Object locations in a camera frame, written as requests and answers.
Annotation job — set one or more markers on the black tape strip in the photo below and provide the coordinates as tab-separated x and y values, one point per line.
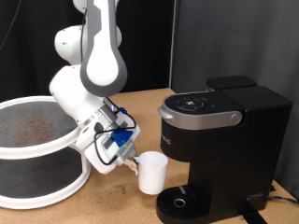
252	216

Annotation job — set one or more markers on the white two-tier turntable shelf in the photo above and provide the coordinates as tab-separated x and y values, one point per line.
25	130

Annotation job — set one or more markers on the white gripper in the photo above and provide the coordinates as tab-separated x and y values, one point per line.
93	152

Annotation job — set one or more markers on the black curtain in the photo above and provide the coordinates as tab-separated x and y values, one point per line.
143	46

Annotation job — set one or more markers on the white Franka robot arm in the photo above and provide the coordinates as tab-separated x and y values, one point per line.
99	62

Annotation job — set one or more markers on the black Keurig coffee machine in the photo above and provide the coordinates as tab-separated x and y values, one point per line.
243	149

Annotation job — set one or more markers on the clear water tank black lid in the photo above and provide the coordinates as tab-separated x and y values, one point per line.
232	81

